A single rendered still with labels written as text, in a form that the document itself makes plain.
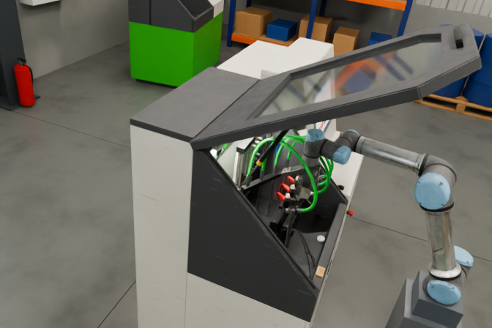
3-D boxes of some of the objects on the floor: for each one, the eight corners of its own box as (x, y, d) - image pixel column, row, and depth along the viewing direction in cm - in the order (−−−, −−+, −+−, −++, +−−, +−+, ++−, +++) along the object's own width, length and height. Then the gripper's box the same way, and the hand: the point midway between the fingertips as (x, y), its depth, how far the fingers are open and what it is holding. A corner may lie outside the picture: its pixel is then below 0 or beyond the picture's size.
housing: (181, 373, 230) (193, 137, 154) (138, 351, 238) (128, 117, 162) (267, 222, 345) (298, 45, 269) (236, 211, 353) (257, 35, 277)
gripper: (318, 170, 176) (309, 210, 187) (323, 160, 184) (314, 199, 194) (299, 165, 179) (291, 203, 189) (304, 155, 186) (296, 193, 197)
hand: (296, 197), depth 192 cm, fingers closed
